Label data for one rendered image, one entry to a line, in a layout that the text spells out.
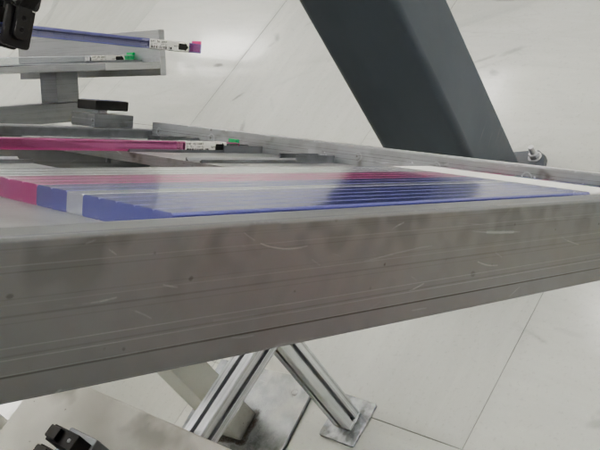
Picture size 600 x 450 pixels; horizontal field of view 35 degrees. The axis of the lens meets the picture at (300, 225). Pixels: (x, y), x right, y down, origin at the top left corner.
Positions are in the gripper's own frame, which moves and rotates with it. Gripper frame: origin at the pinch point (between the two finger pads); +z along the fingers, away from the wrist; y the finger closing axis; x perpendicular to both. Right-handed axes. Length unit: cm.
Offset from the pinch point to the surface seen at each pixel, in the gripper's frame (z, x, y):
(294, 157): 7.5, 23.2, 20.9
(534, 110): -18, 129, -11
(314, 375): 39, 72, -10
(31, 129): 9.4, 9.5, -8.0
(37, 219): 16, -25, 50
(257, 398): 50, 84, -33
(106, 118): 6.1, 19.6, -8.0
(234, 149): 7.6, 22.6, 12.3
